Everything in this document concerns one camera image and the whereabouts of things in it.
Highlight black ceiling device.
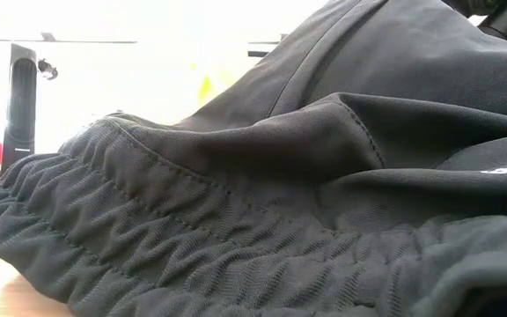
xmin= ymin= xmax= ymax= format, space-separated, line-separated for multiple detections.
xmin=37 ymin=59 xmax=59 ymax=82

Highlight black tower unit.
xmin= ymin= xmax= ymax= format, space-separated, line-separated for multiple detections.
xmin=0 ymin=42 xmax=38 ymax=175

